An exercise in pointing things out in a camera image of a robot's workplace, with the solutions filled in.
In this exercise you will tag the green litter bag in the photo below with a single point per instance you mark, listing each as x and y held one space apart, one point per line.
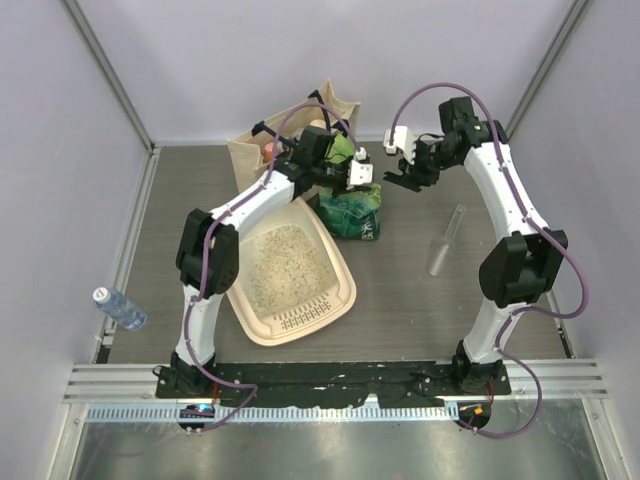
353 215

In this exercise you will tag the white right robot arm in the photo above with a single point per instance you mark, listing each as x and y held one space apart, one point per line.
525 261

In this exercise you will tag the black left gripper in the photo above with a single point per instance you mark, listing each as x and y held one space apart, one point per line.
345 165

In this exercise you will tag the cat litter pile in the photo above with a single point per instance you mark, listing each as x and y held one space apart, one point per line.
286 270

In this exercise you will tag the pink capped bottle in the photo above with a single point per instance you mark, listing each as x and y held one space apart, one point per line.
268 152

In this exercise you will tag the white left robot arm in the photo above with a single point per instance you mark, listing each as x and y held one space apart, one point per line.
208 257

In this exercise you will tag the beige capped bottle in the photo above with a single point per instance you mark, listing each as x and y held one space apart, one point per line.
318 123

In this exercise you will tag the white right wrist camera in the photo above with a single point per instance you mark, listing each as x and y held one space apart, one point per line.
400 140

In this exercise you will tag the clear water bottle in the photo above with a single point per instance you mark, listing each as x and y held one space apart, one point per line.
119 308

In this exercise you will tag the beige canvas tote bag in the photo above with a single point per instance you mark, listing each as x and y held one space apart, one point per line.
246 150

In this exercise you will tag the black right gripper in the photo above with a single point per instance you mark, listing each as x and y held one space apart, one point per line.
420 177

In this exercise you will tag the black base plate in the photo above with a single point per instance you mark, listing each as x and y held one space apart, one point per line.
333 385

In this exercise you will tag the cream plastic litter box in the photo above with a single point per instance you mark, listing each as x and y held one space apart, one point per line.
309 316

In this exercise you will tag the clear plastic scoop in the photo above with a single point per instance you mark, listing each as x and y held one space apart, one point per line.
442 247

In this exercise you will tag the perforated cable duct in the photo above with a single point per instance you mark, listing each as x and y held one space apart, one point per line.
370 411

